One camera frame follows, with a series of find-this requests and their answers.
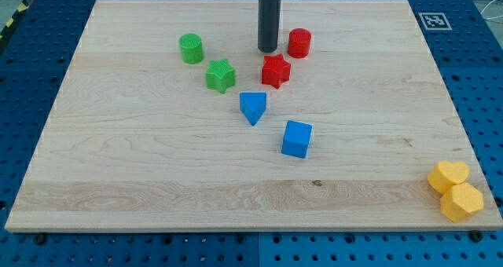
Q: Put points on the green star block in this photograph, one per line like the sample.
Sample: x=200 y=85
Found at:
x=220 y=75

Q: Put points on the light wooden board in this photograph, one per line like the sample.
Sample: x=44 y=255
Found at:
x=136 y=142

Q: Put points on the blue cube block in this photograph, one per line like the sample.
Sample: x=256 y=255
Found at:
x=296 y=139

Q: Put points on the red star block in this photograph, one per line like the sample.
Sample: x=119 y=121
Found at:
x=275 y=71

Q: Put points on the green cylinder block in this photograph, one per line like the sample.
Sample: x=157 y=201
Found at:
x=191 y=48

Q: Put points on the white fiducial marker tag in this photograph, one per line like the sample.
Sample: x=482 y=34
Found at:
x=433 y=21

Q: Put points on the red cylinder block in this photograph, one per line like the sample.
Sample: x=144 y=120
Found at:
x=299 y=40

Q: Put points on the yellow black hazard tape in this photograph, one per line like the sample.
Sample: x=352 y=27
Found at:
x=14 y=21

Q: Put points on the yellow hexagon block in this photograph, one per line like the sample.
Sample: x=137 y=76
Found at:
x=461 y=202

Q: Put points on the blue triangle block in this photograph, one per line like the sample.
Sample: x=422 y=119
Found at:
x=253 y=105

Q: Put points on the yellow heart block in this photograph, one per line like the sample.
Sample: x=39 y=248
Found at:
x=446 y=174

